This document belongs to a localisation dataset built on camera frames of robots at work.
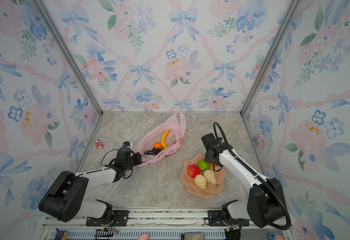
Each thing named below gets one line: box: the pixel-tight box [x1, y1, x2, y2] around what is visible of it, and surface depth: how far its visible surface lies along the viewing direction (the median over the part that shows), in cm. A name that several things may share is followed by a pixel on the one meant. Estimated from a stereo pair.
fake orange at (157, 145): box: [153, 142, 162, 149], surface depth 100 cm
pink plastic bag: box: [133, 110, 187, 167], surface depth 96 cm
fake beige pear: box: [203, 169, 219, 187], surface depth 84 cm
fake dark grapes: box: [143, 148, 164, 155], surface depth 94 cm
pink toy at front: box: [138, 233, 150, 240], surface depth 70 cm
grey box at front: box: [183, 233, 205, 240], surface depth 68 cm
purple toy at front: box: [54, 228, 67, 240], surface depth 67 cm
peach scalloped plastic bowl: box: [180, 153, 226, 198], surface depth 84 cm
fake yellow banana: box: [161, 129, 170, 149], surface depth 105 cm
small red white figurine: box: [95, 139, 105, 149], surface depth 100 cm
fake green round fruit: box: [197, 159, 210, 172], surface depth 86 cm
